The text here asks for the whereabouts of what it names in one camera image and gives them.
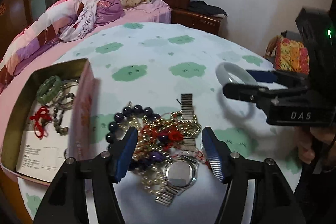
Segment patchwork pink quilt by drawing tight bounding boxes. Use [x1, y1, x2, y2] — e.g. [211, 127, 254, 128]
[1, 0, 85, 89]

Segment silver wristwatch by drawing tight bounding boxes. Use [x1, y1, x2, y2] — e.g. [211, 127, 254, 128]
[155, 94, 201, 207]

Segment grey bead bracelet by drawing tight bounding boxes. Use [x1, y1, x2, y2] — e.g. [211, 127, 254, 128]
[52, 92, 76, 135]

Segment white jade bangle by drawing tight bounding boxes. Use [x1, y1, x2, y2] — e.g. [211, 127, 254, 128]
[215, 62, 258, 86]

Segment white floral cloth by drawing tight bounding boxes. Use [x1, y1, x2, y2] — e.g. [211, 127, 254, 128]
[59, 0, 98, 42]

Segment pink tin box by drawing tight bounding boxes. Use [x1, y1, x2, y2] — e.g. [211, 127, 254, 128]
[1, 59, 96, 185]

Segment white instruction paper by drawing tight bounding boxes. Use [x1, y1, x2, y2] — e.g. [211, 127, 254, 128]
[15, 97, 74, 183]

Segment gold bead necklace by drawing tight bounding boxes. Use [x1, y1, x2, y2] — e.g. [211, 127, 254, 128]
[128, 110, 203, 159]

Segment dark purple bead bracelet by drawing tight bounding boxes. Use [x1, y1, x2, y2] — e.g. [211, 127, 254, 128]
[105, 104, 169, 164]

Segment green jade bracelet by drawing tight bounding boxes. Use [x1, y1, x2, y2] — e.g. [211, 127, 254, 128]
[35, 75, 64, 106]

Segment black clothes on nightstand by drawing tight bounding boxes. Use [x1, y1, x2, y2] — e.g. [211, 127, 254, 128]
[187, 1, 227, 17]

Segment pink bed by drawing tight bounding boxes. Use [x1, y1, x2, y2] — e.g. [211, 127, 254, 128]
[0, 0, 173, 140]

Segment purple folded blanket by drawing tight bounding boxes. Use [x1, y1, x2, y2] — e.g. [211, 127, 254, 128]
[94, 0, 124, 27]

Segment white pearl necklace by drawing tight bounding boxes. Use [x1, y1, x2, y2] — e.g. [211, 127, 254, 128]
[131, 118, 208, 197]

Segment thin metal bangles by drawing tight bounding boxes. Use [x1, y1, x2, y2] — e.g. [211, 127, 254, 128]
[58, 79, 79, 110]

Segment person's hand holding gripper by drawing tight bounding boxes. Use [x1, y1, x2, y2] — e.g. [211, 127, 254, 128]
[294, 126, 335, 164]

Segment cloud pattern tablecloth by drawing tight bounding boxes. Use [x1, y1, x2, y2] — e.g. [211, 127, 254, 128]
[18, 22, 302, 224]

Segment red string charm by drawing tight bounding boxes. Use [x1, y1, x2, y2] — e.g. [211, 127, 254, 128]
[29, 106, 52, 140]

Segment wooden nightstand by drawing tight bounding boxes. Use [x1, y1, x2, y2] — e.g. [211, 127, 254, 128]
[171, 9, 222, 35]

